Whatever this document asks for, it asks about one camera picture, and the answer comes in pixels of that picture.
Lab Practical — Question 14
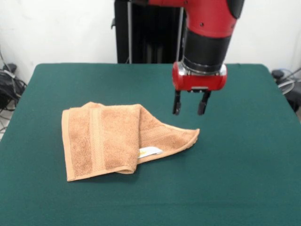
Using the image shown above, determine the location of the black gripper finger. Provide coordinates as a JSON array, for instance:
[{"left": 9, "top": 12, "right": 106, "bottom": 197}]
[
  {"left": 197, "top": 90, "right": 212, "bottom": 116},
  {"left": 172, "top": 90, "right": 182, "bottom": 115}
]

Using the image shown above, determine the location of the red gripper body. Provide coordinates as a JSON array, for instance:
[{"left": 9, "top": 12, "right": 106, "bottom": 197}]
[{"left": 172, "top": 61, "right": 228, "bottom": 93}]

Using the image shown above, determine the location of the black cable tangle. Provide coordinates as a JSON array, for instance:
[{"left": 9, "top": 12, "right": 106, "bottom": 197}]
[{"left": 0, "top": 47, "right": 28, "bottom": 139}]

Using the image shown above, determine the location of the dark green table cloth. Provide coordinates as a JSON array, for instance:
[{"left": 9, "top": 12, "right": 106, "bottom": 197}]
[{"left": 0, "top": 63, "right": 301, "bottom": 226}]

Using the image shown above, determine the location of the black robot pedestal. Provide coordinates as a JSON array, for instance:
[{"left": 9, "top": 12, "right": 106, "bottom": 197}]
[{"left": 111, "top": 0, "right": 189, "bottom": 64}]

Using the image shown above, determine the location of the orange terry towel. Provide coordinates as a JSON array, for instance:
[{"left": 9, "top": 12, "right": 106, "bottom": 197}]
[{"left": 61, "top": 101, "right": 200, "bottom": 182}]

